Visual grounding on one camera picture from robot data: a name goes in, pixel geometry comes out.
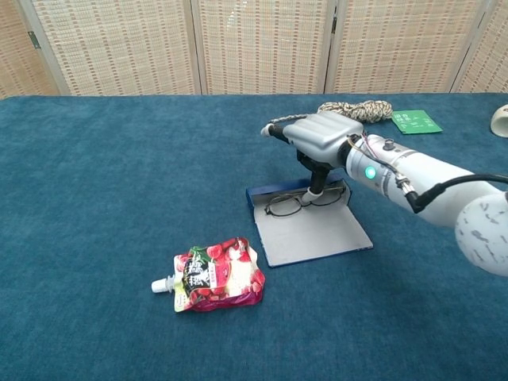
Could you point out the blue table cloth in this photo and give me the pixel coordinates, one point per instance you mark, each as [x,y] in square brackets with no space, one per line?
[79,198]

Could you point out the woven folding screen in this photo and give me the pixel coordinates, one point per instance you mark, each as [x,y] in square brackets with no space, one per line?
[119,47]

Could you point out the green flat packet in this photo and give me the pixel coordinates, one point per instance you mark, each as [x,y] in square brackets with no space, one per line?
[416,122]

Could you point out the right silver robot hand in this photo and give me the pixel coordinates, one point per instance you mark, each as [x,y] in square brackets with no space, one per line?
[321,133]

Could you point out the red fruit jelly pouch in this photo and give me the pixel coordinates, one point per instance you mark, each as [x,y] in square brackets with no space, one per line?
[222,278]

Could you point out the white ceramic cup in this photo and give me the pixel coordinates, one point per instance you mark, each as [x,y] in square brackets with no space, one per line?
[501,127]

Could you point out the black-rimmed eyeglasses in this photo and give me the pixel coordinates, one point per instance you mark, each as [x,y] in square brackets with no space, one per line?
[282,206]

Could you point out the green screen hinge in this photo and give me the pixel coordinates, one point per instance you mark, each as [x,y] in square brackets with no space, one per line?
[34,40]

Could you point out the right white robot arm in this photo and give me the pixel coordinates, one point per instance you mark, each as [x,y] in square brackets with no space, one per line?
[436,186]

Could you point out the dark screen hinge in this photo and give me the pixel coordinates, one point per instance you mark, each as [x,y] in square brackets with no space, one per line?
[334,25]

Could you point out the blue glasses case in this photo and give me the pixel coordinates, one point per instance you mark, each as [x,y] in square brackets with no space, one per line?
[317,238]

